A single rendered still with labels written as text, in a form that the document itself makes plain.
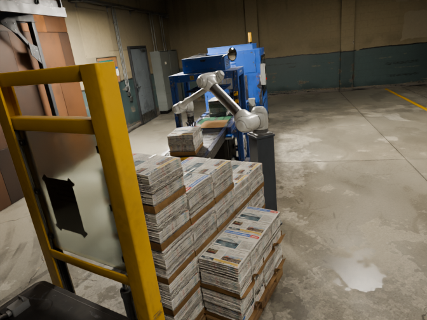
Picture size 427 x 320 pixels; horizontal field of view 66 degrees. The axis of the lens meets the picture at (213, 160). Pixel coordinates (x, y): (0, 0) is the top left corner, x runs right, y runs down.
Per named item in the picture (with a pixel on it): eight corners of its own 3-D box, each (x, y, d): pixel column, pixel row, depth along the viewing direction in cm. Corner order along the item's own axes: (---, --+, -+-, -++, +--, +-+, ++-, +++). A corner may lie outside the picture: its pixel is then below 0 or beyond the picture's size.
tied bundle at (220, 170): (234, 188, 249) (232, 159, 242) (216, 205, 226) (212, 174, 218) (193, 182, 268) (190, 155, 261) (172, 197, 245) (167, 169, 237)
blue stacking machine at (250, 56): (269, 135, 681) (264, 29, 614) (209, 138, 711) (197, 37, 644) (272, 119, 819) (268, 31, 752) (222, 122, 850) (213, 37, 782)
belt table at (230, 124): (231, 133, 455) (230, 126, 452) (187, 135, 470) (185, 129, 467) (238, 121, 519) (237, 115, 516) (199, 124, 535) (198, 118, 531)
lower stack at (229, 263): (283, 273, 275) (281, 210, 255) (245, 345, 213) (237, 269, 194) (251, 265, 290) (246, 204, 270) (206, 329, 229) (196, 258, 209)
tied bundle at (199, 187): (216, 205, 226) (212, 174, 218) (192, 225, 202) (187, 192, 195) (172, 197, 245) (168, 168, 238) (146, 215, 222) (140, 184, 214)
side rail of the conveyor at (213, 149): (206, 170, 334) (204, 159, 330) (201, 170, 335) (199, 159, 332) (228, 134, 457) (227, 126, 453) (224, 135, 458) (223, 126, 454)
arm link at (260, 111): (271, 126, 323) (271, 105, 316) (261, 131, 310) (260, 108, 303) (258, 125, 333) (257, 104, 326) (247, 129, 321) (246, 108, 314)
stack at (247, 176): (268, 241, 322) (263, 162, 295) (207, 330, 228) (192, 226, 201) (233, 233, 341) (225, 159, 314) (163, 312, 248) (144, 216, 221)
